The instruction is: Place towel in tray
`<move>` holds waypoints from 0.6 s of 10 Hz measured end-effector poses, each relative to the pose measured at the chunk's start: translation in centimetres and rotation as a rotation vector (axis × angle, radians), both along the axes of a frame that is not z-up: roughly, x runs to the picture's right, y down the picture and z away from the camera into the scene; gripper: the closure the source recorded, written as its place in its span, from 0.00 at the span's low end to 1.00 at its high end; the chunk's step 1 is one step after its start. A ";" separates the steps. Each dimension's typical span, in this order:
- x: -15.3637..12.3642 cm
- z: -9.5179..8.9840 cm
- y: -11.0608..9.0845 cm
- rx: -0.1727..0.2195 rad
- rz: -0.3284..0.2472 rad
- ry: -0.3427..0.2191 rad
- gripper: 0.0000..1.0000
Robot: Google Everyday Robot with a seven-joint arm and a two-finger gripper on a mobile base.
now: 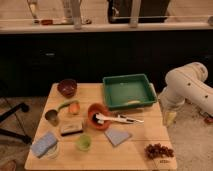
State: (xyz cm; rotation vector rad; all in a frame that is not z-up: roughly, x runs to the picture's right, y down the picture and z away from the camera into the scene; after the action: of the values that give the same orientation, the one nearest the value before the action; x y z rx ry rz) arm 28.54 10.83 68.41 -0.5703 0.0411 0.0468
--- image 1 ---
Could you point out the green plastic cup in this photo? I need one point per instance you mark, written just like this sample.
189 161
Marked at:
83 143

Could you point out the light blue towel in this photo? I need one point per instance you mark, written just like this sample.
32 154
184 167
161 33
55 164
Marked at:
116 137

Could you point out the wooden table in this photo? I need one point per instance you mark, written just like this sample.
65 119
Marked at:
102 156

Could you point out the white dish brush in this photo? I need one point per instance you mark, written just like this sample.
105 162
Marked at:
119 118

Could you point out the black and tan eraser block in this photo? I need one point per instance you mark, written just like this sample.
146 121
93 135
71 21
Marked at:
71 128

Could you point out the bunch of red grapes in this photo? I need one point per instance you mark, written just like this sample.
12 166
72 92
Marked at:
157 150

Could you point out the dark red bowl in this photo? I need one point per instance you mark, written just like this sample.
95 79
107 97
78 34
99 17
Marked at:
67 88

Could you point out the green plastic tray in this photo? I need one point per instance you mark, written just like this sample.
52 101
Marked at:
128 92

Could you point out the orange peach fruit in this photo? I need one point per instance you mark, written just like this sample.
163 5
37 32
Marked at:
74 108

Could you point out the black office chair base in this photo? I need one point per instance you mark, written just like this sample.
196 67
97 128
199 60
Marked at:
10 123

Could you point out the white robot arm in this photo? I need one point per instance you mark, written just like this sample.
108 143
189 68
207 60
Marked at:
186 83

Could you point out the white round lid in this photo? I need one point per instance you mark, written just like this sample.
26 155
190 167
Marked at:
52 152

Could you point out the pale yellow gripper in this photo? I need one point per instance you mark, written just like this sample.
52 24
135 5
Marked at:
169 117

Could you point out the small red dish on shelf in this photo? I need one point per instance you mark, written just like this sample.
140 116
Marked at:
47 22

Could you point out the orange bowl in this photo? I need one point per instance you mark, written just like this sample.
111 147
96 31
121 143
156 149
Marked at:
97 108

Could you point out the blue sponge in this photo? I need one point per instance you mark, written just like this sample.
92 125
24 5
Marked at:
42 145

